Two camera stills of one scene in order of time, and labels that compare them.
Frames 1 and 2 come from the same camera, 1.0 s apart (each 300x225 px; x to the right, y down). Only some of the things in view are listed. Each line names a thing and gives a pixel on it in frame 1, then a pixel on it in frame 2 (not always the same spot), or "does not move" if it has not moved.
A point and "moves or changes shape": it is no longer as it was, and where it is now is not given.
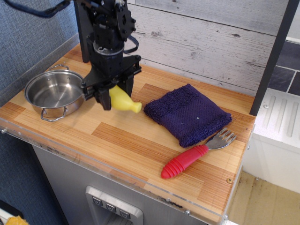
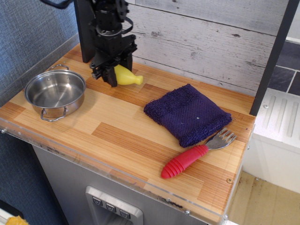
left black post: [85, 25] does not move
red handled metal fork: [219, 141] does not move
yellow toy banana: [121, 100] moves or changes shape
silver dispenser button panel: [105, 209] does not move
